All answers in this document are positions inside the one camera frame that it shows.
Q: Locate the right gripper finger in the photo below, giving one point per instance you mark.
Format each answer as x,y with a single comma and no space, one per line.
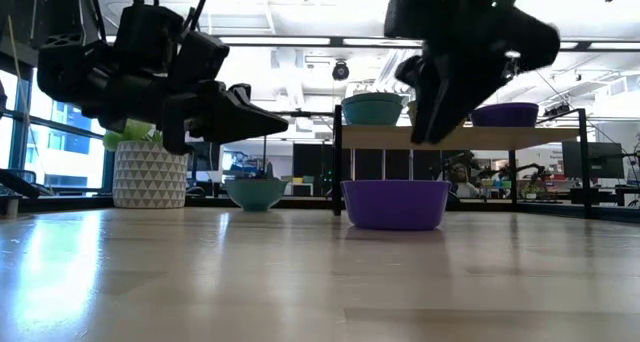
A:
465,87
427,102

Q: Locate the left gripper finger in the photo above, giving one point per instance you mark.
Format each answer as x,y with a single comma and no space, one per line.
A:
235,122
240,93

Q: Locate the yellow pear-print ceramic bowl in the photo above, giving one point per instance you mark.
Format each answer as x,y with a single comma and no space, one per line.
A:
409,113

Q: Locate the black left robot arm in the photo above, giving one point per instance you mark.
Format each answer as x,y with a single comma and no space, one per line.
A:
70,77

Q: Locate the person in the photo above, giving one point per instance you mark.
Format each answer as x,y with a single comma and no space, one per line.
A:
460,179

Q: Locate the potted plant in patterned pot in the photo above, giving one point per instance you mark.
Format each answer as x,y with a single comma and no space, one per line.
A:
150,177

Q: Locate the black cabinet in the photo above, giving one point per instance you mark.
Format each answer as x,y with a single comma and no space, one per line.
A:
312,169

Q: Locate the black hanging fixture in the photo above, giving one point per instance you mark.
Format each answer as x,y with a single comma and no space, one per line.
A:
556,110

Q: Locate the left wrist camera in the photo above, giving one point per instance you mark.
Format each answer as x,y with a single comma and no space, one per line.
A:
200,57

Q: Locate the wooden shelf with black frame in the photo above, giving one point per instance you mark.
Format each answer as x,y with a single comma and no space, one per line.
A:
500,138

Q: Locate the black background workstation frame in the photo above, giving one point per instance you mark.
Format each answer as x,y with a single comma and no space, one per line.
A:
300,113

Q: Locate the black overhead camera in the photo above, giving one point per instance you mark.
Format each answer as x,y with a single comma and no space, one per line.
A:
340,71

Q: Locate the black aluminium table frame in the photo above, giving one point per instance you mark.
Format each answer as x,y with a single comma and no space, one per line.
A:
300,202

